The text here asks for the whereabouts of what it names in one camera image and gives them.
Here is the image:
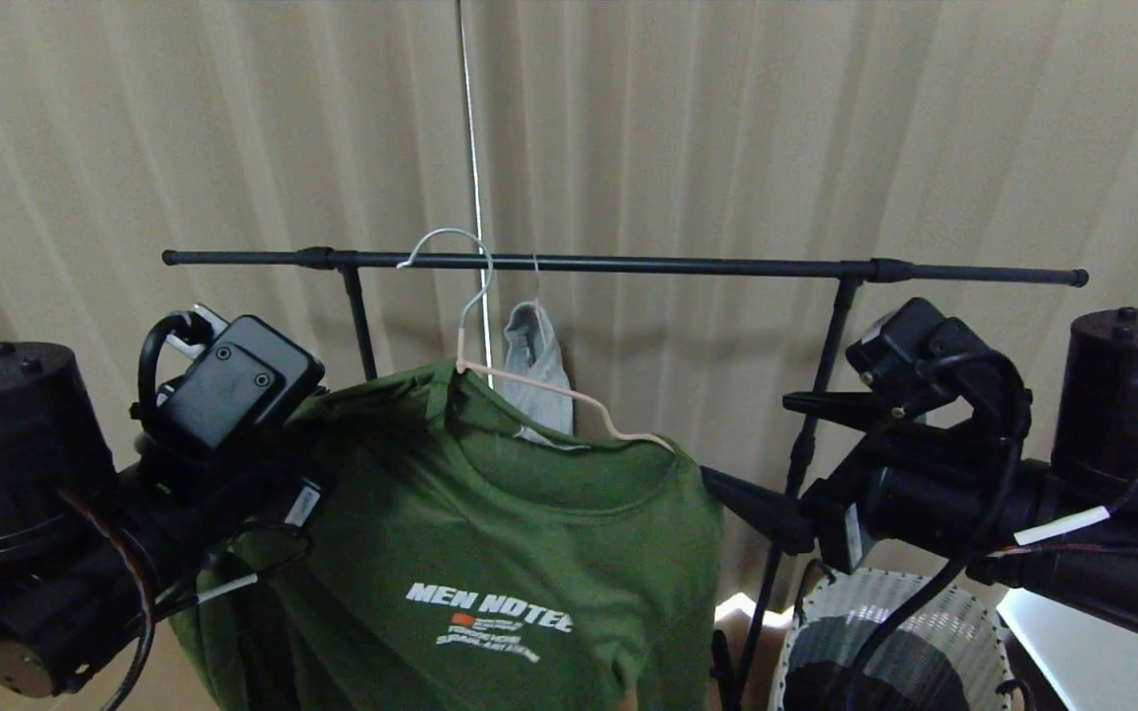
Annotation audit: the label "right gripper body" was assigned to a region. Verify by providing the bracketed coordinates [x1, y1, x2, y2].
[801, 434, 1039, 576]

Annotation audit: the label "green garment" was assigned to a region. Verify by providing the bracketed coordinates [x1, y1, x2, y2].
[168, 359, 726, 711]

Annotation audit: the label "beige curtain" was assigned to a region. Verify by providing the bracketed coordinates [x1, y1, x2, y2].
[0, 0, 1138, 633]

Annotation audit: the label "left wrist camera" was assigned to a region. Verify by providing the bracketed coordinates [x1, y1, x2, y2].
[156, 305, 327, 457]

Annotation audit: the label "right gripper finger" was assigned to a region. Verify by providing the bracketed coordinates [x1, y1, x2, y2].
[699, 465, 819, 556]
[782, 391, 928, 434]

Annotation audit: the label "white laundry basket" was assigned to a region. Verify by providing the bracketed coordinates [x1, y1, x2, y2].
[768, 559, 1036, 711]

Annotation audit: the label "pale grey shorts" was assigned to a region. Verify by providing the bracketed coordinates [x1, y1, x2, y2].
[503, 300, 592, 451]

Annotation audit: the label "black clothes rack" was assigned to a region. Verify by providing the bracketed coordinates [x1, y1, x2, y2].
[161, 246, 1092, 711]

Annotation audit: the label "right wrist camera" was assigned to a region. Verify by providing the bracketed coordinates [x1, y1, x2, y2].
[845, 297, 1003, 418]

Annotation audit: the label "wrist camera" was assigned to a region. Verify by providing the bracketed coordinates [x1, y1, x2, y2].
[156, 305, 327, 457]
[845, 297, 1003, 418]

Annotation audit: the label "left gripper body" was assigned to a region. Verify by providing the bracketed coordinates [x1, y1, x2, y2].
[120, 434, 338, 593]

